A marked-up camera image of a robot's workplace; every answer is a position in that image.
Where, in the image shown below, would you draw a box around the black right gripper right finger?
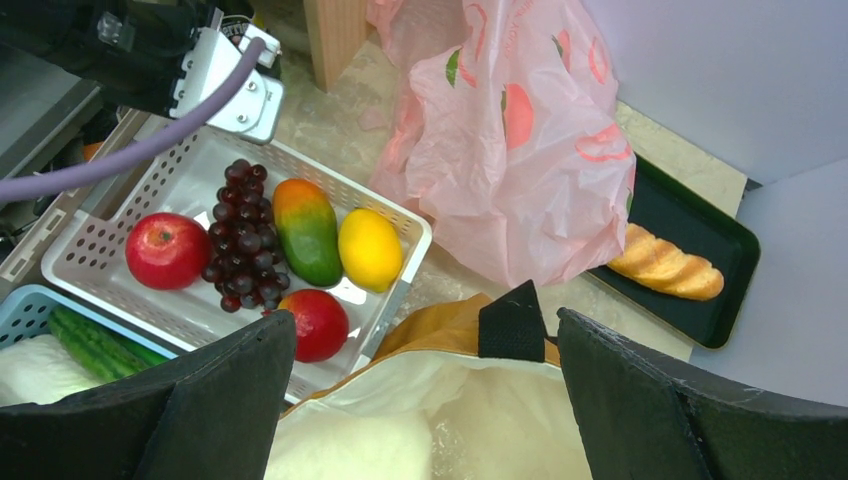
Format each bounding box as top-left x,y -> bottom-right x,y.
557,308 -> 847,479

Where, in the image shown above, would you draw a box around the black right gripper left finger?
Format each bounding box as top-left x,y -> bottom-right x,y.
1,311 -> 296,479

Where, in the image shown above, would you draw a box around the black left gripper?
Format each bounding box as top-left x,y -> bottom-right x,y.
1,1 -> 219,116

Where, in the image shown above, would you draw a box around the green cucumber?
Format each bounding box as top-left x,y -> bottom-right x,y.
48,306 -> 168,383

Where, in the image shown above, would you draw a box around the red yellow apple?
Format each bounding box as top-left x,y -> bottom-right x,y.
278,289 -> 349,363

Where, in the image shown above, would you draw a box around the golden baguette bread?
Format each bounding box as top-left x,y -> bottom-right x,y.
606,223 -> 725,301

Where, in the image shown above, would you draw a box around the red tomato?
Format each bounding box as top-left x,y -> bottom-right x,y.
124,212 -> 212,291

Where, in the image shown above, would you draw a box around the dark purple grapes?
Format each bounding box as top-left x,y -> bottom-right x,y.
202,158 -> 290,313

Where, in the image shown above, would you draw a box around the brown Trader Joe's bag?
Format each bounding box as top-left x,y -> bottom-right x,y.
265,282 -> 591,479

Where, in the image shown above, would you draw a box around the green napa cabbage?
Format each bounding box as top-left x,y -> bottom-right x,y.
1,334 -> 102,407

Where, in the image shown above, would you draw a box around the pink plastic grocery bag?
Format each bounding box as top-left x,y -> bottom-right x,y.
366,0 -> 636,286

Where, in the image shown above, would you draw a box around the beige toolbox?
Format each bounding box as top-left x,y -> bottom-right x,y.
1,47 -> 152,296

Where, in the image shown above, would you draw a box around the black tray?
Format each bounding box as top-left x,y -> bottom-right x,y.
591,159 -> 761,349

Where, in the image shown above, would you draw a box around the wooden shelf unit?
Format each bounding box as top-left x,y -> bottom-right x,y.
304,0 -> 371,92

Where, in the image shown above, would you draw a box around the orange green mango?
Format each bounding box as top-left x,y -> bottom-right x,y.
272,178 -> 343,287

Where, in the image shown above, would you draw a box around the blue perforated basket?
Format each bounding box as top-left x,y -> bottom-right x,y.
1,284 -> 179,359

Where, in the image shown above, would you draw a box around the yellow lemon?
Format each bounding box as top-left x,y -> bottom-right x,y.
338,208 -> 403,293

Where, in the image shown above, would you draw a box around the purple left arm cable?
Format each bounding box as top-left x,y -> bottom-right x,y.
0,36 -> 268,205

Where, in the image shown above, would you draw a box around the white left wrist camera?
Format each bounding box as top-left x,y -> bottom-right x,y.
167,25 -> 285,145

